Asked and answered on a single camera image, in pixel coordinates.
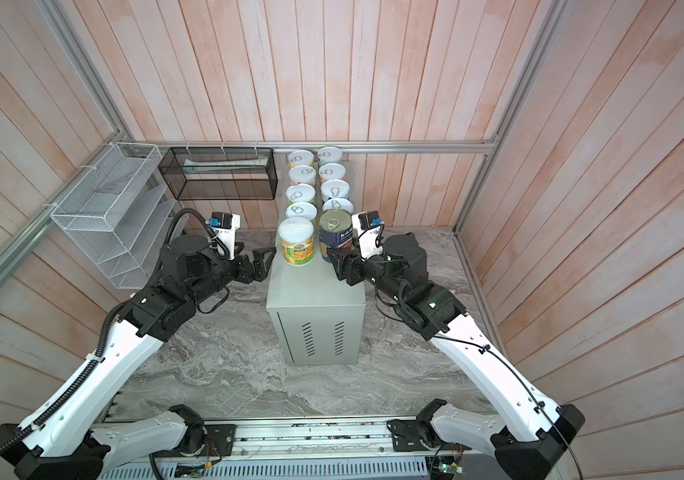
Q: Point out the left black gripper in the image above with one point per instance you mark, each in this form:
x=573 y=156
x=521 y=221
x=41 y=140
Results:
x=261 y=270

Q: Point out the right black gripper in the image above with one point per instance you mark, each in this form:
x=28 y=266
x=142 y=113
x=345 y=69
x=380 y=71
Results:
x=350 y=261

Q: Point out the dark can with brown lid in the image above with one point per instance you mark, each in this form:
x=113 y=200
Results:
x=335 y=231

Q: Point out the tall can white plastic lid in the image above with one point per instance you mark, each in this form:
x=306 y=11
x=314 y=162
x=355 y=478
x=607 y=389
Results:
x=297 y=236

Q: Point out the pink can pull-tab lid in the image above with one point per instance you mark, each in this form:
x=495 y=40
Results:
x=303 y=174

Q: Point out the orange can pull-tab lid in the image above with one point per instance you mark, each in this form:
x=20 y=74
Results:
x=332 y=171

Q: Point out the yellow can pull-tab lid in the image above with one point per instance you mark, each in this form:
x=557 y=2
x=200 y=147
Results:
x=301 y=157

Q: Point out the green white can pull-tab lid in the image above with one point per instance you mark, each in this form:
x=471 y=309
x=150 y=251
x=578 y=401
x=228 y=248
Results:
x=329 y=154

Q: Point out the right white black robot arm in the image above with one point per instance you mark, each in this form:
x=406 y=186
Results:
x=529 y=432

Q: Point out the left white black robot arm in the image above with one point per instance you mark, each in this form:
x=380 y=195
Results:
x=60 y=440

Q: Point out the grey metal cabinet counter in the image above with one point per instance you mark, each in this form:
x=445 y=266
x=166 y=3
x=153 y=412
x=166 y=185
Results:
x=317 y=318

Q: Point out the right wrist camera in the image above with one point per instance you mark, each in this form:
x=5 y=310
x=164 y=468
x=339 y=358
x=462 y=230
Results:
x=368 y=227

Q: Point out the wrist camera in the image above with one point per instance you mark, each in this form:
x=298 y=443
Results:
x=222 y=232
x=368 y=227

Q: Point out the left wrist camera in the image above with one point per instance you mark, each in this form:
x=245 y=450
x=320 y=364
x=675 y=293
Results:
x=222 y=232

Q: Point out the black wire mesh basket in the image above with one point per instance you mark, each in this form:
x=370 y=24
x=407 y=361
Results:
x=220 y=173

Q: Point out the horizontal aluminium frame bar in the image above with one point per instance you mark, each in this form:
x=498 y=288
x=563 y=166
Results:
x=349 y=147

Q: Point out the white wire mesh shelf rack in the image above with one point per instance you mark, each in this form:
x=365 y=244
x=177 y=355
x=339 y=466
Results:
x=117 y=217

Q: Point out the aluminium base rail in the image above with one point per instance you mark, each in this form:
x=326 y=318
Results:
x=255 y=439

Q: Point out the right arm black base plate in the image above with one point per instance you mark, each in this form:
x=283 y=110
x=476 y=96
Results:
x=412 y=435

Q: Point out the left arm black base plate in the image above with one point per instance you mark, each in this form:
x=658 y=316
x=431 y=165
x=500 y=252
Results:
x=219 y=440

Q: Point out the right aluminium frame post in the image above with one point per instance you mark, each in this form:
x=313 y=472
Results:
x=549 y=29

